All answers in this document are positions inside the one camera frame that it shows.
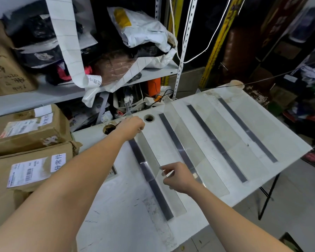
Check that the person's right hand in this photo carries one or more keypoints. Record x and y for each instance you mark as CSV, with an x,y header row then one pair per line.
x,y
182,178

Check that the white label backing paper strip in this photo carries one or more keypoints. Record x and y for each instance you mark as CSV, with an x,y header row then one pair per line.
x,y
68,44

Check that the person's right thumb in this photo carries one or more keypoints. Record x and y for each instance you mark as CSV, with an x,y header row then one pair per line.
x,y
168,179

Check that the orange tool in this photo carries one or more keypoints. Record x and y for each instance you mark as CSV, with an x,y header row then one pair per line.
x,y
154,87

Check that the clear acrylic panel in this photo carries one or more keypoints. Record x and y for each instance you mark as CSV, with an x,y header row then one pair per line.
x,y
151,152
233,133
199,154

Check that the grey metal shelf board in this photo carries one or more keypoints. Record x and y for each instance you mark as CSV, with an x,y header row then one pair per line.
x,y
42,95

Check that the person's left forearm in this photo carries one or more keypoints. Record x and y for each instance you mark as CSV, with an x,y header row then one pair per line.
x,y
68,186

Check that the plain cardboard box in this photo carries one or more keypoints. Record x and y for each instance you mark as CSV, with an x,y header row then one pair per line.
x,y
5,207

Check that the wide labelled cardboard parcel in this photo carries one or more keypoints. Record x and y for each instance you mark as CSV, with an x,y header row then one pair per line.
x,y
28,170

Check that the large handwritten cardboard box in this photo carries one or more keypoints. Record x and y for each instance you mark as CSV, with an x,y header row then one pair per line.
x,y
7,68

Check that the person's left hand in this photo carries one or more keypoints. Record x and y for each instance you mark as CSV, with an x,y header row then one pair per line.
x,y
130,127

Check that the small taped cardboard parcel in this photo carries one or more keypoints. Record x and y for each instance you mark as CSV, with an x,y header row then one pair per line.
x,y
28,128

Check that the small label sticker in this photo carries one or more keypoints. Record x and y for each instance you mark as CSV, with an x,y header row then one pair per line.
x,y
111,172

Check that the red flat item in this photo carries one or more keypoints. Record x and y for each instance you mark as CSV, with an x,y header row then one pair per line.
x,y
312,156

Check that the black folding table leg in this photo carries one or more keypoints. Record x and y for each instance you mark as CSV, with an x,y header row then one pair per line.
x,y
269,196

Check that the white plastic basket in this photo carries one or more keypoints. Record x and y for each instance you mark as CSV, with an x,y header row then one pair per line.
x,y
136,98

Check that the yellow printed pole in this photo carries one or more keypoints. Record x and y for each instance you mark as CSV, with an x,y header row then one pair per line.
x,y
220,41

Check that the black plastic bags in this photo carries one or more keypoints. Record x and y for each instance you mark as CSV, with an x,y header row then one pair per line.
x,y
34,31

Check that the perforated white shelf post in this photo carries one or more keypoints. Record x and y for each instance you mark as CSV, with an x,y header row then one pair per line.
x,y
183,47

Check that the white plastic mailer bag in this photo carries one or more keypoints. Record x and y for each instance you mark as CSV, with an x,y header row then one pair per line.
x,y
141,31

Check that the person's right forearm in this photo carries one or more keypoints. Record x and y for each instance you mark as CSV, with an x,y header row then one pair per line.
x,y
231,223

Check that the brown translucent packet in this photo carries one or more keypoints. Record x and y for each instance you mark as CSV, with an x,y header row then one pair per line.
x,y
112,68

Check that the brown leather roll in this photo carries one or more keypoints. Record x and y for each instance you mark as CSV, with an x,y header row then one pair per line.
x,y
240,52

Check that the person's left fingers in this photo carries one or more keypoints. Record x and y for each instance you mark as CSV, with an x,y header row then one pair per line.
x,y
141,126

